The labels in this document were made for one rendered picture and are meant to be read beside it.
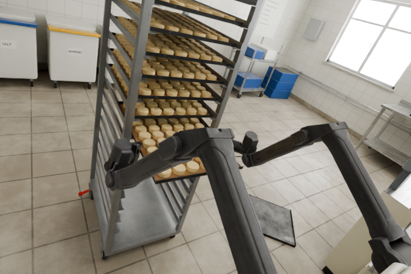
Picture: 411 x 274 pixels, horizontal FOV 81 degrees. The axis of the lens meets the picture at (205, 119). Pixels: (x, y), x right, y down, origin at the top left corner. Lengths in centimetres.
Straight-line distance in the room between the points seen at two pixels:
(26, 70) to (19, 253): 217
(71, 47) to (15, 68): 64
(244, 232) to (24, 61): 324
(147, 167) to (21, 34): 285
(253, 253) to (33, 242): 163
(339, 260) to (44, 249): 195
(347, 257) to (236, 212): 176
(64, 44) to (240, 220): 314
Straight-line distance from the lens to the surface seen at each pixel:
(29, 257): 188
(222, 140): 47
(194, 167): 94
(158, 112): 109
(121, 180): 80
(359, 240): 207
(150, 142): 102
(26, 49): 341
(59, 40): 336
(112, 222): 145
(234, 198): 44
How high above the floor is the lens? 157
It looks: 27 degrees down
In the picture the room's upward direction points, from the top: 18 degrees clockwise
